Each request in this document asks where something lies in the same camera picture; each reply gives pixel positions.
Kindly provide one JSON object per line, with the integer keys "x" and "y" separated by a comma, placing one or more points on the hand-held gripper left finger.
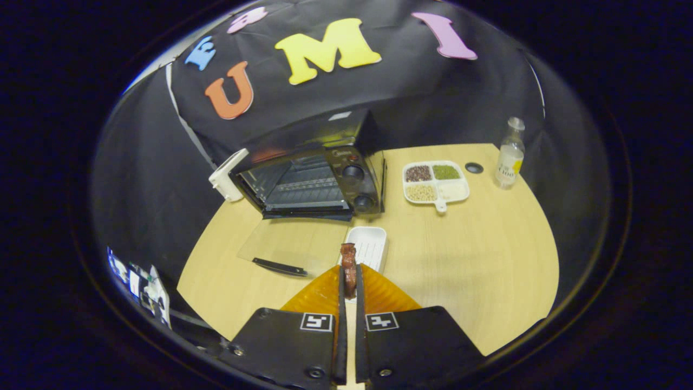
{"x": 287, "y": 346}

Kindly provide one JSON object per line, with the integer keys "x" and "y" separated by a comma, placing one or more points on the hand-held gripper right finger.
{"x": 417, "y": 346}

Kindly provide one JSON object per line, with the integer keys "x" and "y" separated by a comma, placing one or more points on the red raw meat slice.
{"x": 349, "y": 268}

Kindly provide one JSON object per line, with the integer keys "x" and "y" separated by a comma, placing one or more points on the black toaster oven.
{"x": 352, "y": 173}

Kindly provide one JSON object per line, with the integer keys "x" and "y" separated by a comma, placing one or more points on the white bread toaster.
{"x": 224, "y": 181}

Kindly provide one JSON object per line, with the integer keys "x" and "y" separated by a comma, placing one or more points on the white rectangular plastic tray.
{"x": 371, "y": 244}

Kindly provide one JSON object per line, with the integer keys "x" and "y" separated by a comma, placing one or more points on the white equipment clutter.
{"x": 146, "y": 290}

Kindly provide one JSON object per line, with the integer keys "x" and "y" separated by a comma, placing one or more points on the white divided dish with grains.
{"x": 453, "y": 189}

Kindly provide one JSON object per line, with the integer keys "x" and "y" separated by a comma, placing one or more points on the black round table grommet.
{"x": 474, "y": 168}

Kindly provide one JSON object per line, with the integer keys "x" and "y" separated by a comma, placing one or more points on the clear glass bottle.
{"x": 509, "y": 162}

